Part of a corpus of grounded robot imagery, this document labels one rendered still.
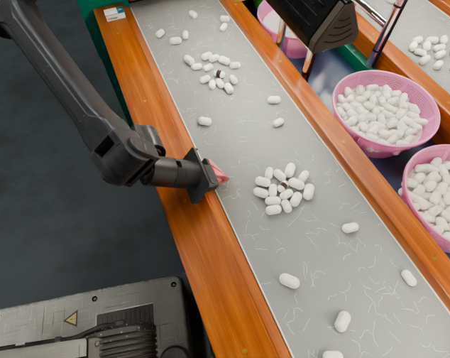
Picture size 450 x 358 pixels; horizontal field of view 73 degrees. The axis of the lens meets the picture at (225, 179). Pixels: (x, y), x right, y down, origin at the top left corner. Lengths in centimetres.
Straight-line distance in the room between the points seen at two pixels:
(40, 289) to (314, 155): 125
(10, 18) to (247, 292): 62
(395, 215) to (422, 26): 75
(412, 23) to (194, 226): 100
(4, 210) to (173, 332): 119
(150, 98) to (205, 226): 39
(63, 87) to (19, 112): 163
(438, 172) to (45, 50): 85
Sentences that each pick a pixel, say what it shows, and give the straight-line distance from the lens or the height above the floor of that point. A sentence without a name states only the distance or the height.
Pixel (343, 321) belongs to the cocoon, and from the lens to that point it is 62.
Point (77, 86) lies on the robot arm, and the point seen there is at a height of 100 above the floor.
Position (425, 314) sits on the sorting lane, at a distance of 71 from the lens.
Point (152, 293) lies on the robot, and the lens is 90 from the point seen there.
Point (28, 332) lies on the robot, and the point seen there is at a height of 47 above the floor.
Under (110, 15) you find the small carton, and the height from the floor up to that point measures 78.
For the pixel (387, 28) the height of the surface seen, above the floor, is 84.
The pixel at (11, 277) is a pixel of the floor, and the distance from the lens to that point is 166.
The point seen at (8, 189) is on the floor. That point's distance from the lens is 188.
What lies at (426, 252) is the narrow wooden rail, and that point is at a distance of 72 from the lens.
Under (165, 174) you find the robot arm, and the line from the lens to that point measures 55.
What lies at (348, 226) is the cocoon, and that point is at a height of 76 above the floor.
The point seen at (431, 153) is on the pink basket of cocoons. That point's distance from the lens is 87.
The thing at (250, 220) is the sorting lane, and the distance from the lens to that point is 65.
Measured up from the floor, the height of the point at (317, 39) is 106.
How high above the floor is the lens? 134
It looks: 59 degrees down
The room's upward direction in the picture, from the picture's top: straight up
